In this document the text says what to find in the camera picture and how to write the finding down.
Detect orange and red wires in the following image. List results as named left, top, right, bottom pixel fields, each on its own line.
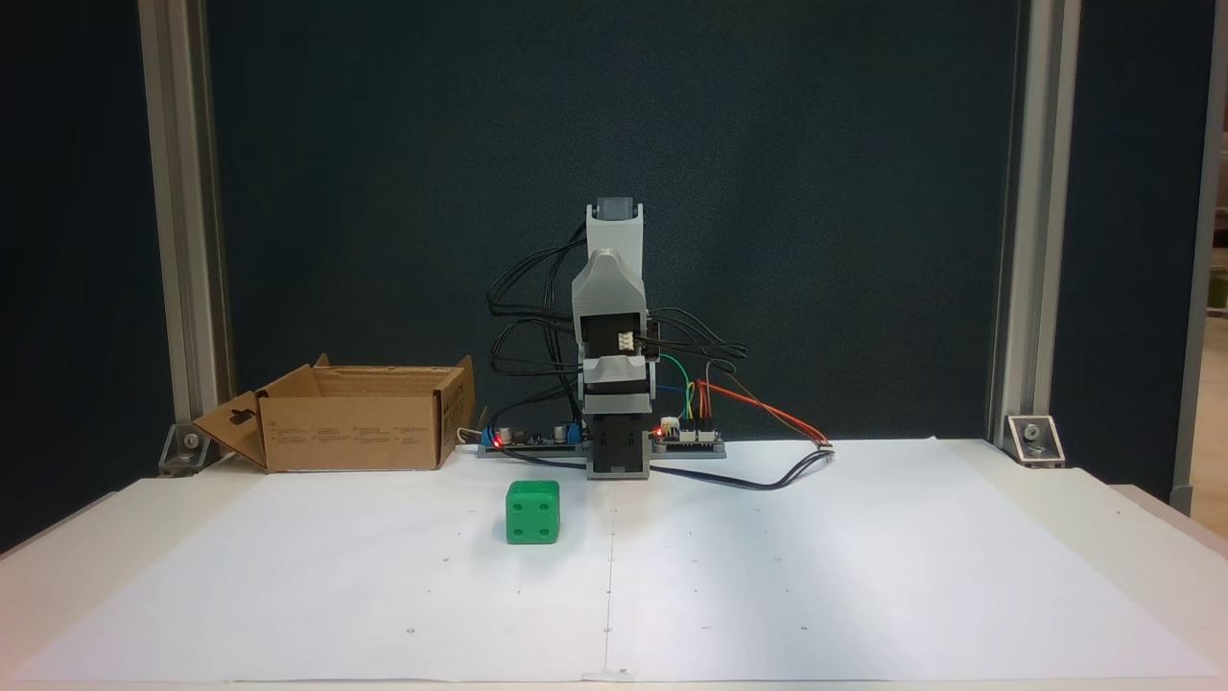
left=698, top=379, right=832, bottom=447

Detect green wire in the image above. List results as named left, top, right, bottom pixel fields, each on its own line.
left=657, top=355, right=695, bottom=425

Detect blue circuit board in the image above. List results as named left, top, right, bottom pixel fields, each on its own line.
left=477, top=415, right=588, bottom=460

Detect long black cable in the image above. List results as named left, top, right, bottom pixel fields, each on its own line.
left=499, top=445, right=836, bottom=491

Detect brown cardboard box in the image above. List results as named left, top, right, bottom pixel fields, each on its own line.
left=192, top=354, right=477, bottom=473

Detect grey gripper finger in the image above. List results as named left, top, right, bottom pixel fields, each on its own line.
left=573, top=250, right=650, bottom=315

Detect green die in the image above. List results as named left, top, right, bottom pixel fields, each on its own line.
left=506, top=480, right=561, bottom=546

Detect metal corner bracket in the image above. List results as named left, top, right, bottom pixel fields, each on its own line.
left=1004, top=415, right=1066, bottom=469
left=158, top=422, right=236, bottom=478

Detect grey outer frame post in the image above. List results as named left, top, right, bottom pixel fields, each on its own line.
left=1170, top=0, right=1228, bottom=519

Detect black arm cable loops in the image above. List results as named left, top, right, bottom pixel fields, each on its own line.
left=648, top=307, right=749, bottom=368
left=486, top=223, right=588, bottom=452

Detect small circuit board with wires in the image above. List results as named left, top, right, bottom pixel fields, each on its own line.
left=650, top=419, right=727, bottom=460

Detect aluminium frame post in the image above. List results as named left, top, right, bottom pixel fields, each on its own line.
left=986, top=0, right=1082, bottom=447
left=137, top=0, right=236, bottom=452

